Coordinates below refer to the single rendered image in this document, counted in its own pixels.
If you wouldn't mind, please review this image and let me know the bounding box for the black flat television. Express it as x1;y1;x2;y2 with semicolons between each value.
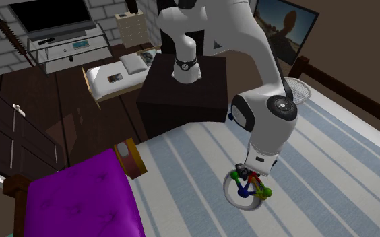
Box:
7;0;98;42

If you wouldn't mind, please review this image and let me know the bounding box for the framed wall picture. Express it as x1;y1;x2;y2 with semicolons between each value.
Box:
253;0;320;67

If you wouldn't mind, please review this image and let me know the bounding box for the red and yellow box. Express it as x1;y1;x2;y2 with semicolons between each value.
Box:
113;137;148;180

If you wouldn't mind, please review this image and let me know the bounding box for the white racket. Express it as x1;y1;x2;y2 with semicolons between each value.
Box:
285;77;312;106

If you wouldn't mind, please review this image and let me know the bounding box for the colourful ball and stick toy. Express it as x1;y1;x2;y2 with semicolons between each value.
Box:
230;172;274;201

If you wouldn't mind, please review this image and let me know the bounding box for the blue white striped bed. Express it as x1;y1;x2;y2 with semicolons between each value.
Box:
1;55;380;237

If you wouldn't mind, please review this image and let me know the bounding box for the dark wooden cabinet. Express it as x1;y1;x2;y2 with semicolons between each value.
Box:
0;74;67;172

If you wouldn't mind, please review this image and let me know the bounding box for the pale chest of drawers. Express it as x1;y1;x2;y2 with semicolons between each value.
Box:
115;9;150;49

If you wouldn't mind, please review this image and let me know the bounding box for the white ring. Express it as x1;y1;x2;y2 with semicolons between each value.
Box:
222;168;267;211

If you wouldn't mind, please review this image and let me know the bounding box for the dark robot stand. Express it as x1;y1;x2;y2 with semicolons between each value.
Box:
136;53;229;141

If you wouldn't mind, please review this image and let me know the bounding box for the spiked brown bat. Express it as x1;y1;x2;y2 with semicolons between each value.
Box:
0;18;35;67

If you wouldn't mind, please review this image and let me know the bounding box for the small white wooden bed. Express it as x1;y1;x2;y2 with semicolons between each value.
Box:
81;46;162;110

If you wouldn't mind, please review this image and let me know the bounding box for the purple tufted cushion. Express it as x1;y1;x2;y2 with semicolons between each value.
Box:
24;148;146;237

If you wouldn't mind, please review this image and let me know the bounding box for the glass and white television stand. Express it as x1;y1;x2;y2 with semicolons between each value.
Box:
26;22;114;75

